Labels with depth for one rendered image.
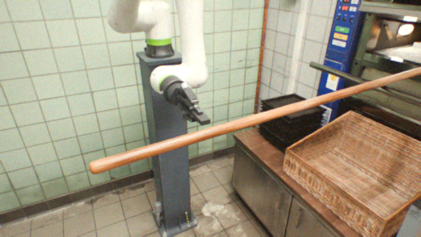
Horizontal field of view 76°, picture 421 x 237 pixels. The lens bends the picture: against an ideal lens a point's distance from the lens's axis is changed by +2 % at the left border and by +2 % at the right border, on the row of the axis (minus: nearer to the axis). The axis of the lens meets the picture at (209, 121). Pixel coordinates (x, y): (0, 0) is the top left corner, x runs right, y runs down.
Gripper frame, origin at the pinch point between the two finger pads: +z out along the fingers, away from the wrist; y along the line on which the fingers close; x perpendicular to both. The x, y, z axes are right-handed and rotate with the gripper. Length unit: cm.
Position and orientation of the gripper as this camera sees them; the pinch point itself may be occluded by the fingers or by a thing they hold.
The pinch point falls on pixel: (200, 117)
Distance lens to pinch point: 78.4
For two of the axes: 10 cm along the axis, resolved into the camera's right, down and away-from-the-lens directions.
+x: -9.0, 2.1, -3.8
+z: 4.4, 4.4, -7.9
